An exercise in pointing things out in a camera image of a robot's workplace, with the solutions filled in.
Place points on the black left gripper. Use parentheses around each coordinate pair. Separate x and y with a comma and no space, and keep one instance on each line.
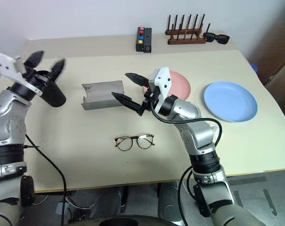
(37,77)

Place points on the tortoiseshell eyeglasses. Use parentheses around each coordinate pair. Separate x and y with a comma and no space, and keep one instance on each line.
(144,142)

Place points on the grey rounded shape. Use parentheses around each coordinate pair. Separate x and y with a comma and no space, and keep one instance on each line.
(169,202)

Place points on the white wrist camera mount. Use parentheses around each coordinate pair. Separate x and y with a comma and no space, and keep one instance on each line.
(6,66)
(164,78)

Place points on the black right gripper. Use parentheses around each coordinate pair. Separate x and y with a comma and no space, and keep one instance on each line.
(152,95)

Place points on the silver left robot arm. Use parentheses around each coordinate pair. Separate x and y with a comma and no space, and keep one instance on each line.
(6,113)

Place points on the grey open glasses case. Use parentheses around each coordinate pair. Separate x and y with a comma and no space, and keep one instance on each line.
(102,94)

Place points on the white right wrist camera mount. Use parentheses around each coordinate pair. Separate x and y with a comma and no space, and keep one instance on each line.
(164,78)

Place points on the black sunglasses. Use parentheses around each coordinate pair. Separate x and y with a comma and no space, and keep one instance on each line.
(223,38)

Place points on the black box with coloured buttons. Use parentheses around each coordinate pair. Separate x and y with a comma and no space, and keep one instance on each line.
(143,40)

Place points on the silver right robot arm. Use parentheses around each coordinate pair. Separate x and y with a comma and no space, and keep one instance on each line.
(199,134)

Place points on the black table leg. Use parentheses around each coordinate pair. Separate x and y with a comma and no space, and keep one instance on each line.
(158,190)
(126,199)

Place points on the small blue object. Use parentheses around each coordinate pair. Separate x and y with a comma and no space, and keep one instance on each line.
(255,68)

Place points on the pink plate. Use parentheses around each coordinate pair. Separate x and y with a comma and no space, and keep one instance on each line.
(180,86)

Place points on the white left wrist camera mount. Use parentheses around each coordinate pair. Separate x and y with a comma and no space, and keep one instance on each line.
(6,66)

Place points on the wooden dish rack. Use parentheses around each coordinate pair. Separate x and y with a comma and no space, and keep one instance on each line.
(184,41)

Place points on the black cup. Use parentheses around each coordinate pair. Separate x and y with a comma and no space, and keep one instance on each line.
(54,95)

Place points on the cardboard box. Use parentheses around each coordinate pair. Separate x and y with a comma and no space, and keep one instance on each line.
(281,82)

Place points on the blue plate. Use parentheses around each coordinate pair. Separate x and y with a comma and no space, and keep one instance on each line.
(229,101)

